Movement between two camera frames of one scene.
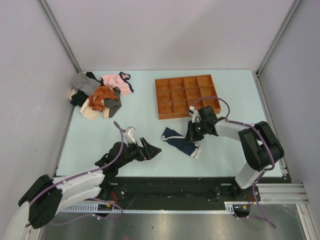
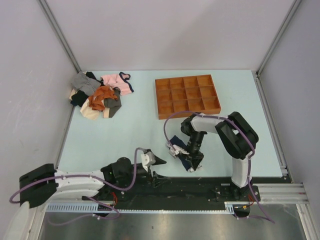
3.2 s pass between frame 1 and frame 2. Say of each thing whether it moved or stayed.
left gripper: moved
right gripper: moved
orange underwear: stayed
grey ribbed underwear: stayed
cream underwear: stayed
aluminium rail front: stayed
